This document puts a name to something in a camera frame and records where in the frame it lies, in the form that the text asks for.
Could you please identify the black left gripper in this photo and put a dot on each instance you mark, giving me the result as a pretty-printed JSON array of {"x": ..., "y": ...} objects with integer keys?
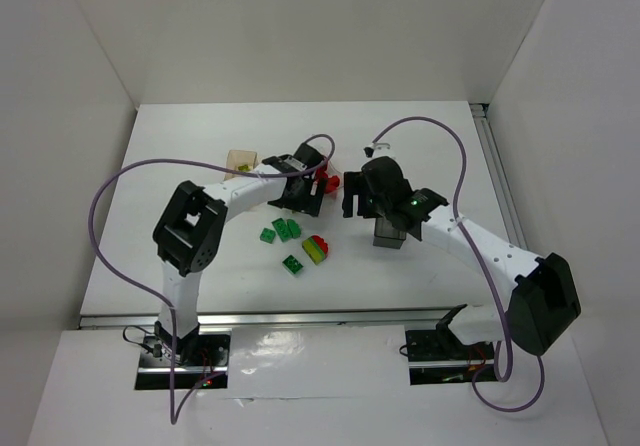
[{"x": 310, "y": 198}]

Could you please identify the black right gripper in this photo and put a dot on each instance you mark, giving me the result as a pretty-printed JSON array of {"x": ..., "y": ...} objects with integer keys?
[{"x": 353, "y": 194}]

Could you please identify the red 2x4 lego brick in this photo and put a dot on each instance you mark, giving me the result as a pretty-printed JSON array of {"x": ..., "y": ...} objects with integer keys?
[{"x": 332, "y": 184}]

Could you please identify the dark green 2x4 lego brick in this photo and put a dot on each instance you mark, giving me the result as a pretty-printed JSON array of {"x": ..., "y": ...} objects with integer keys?
[{"x": 282, "y": 229}]

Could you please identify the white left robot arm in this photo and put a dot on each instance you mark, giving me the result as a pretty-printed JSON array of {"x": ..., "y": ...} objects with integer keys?
[{"x": 189, "y": 231}]

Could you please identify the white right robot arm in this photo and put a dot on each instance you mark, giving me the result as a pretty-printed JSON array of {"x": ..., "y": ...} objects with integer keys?
[{"x": 538, "y": 294}]

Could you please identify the dark green 2x2 lego brick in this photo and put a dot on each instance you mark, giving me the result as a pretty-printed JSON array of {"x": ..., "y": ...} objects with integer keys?
[{"x": 267, "y": 235}]

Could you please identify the grey translucent plastic container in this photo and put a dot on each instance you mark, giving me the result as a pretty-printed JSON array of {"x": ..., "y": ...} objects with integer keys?
[{"x": 387, "y": 236}]

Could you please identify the dark green printed lego brick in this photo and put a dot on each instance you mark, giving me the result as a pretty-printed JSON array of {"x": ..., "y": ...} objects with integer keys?
[{"x": 292, "y": 265}]

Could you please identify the tan translucent plastic container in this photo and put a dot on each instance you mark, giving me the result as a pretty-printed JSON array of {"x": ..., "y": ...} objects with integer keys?
[{"x": 236, "y": 158}]

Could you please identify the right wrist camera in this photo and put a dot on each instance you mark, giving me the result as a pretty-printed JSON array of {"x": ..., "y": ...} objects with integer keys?
[{"x": 379, "y": 149}]

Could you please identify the aluminium side rail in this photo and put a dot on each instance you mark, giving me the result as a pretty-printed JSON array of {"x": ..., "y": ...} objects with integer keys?
[{"x": 491, "y": 204}]

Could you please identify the aluminium mounting rail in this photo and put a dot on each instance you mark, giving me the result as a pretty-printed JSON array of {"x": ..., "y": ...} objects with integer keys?
[{"x": 274, "y": 319}]

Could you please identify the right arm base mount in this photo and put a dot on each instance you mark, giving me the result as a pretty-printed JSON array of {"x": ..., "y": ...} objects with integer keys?
[{"x": 430, "y": 363}]

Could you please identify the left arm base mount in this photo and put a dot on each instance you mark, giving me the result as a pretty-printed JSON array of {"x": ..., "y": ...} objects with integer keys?
[{"x": 209, "y": 360}]

